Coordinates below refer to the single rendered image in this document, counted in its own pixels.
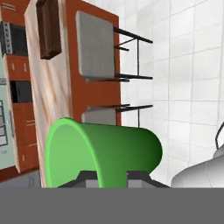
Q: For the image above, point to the dark brown wooden tray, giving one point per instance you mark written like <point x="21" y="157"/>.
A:
<point x="48" y="29"/>

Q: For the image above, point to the black microwave oven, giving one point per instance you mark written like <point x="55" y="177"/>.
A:
<point x="22" y="92"/>

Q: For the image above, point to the white grey rounded object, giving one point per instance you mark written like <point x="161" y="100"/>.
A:
<point x="201" y="175"/>

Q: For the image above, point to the pale grey fridge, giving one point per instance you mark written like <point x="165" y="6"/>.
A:
<point x="4" y="116"/>

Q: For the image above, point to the grey seat black leg stool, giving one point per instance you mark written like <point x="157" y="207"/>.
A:
<point x="100" y="116"/>
<point x="94" y="43"/>

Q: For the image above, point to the black wall oven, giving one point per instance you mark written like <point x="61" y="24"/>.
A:
<point x="14" y="39"/>

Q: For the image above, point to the orange dining counter, marble top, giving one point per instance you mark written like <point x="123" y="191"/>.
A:
<point x="87" y="93"/>

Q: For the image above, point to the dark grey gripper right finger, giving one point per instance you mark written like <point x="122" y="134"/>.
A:
<point x="138" y="176"/>

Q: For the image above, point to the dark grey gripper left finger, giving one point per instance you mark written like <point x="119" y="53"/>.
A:
<point x="82" y="178"/>

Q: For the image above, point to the orange cupboard run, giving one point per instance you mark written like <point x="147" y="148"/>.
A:
<point x="24" y="131"/>

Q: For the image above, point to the green cup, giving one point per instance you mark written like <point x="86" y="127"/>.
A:
<point x="116" y="151"/>

